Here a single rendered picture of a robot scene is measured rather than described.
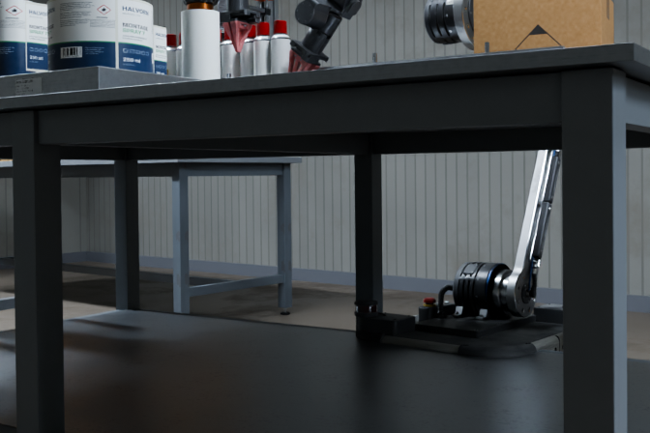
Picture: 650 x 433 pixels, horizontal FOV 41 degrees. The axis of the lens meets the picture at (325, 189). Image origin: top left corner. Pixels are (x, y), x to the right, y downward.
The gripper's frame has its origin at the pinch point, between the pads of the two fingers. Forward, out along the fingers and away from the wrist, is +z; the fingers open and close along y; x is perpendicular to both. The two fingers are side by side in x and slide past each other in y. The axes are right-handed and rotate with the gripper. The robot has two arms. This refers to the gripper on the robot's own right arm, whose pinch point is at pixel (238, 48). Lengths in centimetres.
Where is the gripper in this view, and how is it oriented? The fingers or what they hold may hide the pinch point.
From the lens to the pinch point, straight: 226.9
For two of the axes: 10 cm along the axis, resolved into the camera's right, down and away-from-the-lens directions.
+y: 8.4, -0.1, -5.4
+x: 5.4, -0.1, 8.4
